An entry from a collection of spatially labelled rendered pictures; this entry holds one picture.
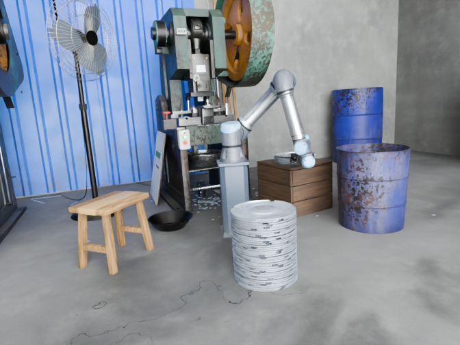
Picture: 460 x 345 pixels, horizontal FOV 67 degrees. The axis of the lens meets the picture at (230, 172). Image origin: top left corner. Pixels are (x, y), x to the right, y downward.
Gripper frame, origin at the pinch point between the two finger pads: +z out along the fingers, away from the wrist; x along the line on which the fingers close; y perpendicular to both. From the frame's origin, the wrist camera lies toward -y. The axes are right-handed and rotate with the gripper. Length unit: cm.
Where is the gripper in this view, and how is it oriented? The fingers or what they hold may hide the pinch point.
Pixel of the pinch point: (296, 156)
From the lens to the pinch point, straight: 243.2
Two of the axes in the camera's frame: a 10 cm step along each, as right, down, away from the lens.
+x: 0.6, 9.9, 1.4
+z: -0.9, -1.3, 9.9
